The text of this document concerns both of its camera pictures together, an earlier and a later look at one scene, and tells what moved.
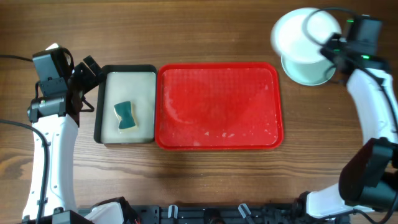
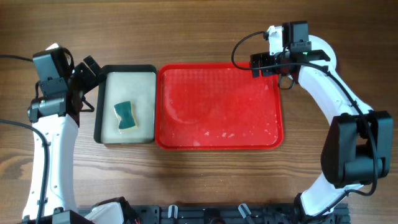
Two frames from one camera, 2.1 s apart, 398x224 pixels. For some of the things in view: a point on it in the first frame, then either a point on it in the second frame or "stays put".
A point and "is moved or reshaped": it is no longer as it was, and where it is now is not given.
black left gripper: [83, 70] stays put
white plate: [289, 40] is moved or reshaped
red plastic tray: [218, 106] stays put
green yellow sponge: [127, 116] stays put
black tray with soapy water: [122, 83] stays put
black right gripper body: [334, 46] to [268, 61]
